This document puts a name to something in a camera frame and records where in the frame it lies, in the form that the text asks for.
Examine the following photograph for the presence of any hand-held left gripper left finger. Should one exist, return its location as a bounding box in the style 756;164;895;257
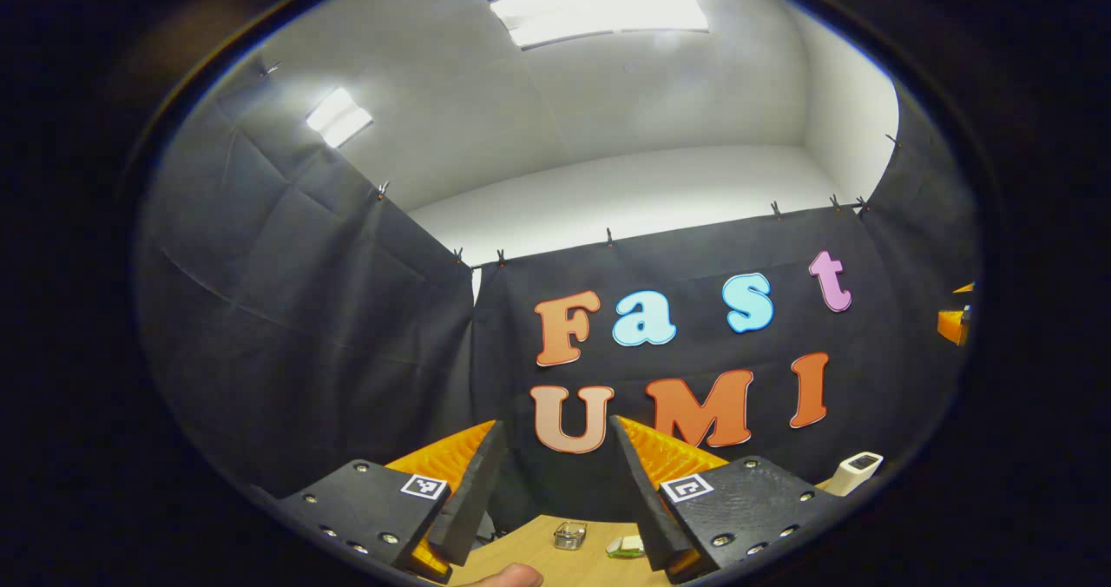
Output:
276;419;509;584

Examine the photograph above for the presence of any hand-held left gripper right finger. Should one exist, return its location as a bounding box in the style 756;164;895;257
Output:
608;414;841;584

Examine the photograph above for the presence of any white toaster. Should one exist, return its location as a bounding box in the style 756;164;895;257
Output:
820;452;884;497

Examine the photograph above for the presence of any black backdrop cloth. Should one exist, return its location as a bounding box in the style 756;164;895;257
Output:
135;57;982;536

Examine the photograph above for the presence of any row of black cloth clips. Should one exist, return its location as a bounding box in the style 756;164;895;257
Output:
260;62;901;268

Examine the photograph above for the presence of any small ceiling light panel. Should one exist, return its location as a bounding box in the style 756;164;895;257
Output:
306;88;374;149

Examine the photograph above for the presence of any large ceiling light panel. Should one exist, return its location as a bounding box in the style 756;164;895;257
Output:
488;0;710;51

